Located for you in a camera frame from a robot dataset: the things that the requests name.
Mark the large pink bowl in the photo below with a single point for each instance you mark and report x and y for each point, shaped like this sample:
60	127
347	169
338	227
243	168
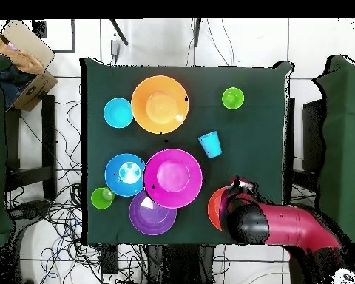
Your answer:
173	178

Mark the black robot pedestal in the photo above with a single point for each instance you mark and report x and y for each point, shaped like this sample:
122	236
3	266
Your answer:
180	266

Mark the large orange bowl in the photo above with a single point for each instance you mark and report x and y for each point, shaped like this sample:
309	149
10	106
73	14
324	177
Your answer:
159	105

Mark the green cup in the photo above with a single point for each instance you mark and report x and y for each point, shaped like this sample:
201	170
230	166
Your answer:
100	199
233	98

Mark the black stool frame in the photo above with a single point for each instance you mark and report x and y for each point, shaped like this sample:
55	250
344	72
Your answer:
48	133

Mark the large red bowl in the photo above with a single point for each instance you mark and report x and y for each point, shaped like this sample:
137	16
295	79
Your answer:
214	208

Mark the cardboard box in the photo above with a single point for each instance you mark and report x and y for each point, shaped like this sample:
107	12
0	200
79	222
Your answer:
32	88

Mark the medium blue bowl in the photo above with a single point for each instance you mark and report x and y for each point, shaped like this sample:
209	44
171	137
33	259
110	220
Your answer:
112	177

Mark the dark green table cloth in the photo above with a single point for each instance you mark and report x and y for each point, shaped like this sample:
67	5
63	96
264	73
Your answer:
248	133

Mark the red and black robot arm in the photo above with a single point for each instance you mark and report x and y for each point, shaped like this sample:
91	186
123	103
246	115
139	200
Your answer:
290	224

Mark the black square frame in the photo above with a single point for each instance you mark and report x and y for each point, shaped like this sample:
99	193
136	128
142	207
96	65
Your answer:
73	38

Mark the grey power adapter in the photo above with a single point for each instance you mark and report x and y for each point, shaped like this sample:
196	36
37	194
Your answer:
115	48

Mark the blue cup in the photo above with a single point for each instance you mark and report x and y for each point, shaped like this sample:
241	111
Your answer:
210	145

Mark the small light blue bowl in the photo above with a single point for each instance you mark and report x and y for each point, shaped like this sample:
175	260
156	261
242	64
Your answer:
118	113

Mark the black side furniture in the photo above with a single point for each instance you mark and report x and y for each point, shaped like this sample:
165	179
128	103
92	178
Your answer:
313	133

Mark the black tripod leg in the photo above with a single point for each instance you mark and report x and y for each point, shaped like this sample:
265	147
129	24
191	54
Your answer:
197	32
119	32

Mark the brown cloth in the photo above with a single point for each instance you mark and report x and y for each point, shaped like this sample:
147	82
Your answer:
23	59

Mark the purple bowl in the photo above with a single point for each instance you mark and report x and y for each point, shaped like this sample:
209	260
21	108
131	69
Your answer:
151	220

